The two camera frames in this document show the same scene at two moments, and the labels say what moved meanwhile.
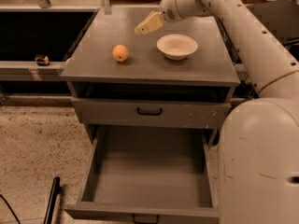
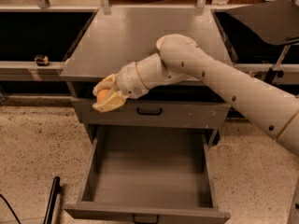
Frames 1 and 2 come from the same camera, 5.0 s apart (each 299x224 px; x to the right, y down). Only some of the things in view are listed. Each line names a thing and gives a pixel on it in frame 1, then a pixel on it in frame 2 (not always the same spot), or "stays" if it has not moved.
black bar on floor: x=56 y=189 stays
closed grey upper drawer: x=153 y=112 stays
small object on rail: x=42 y=60 stays
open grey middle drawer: x=149 y=175 stays
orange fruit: x=120 y=52 -> x=102 y=94
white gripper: x=168 y=7 -> x=130 y=79
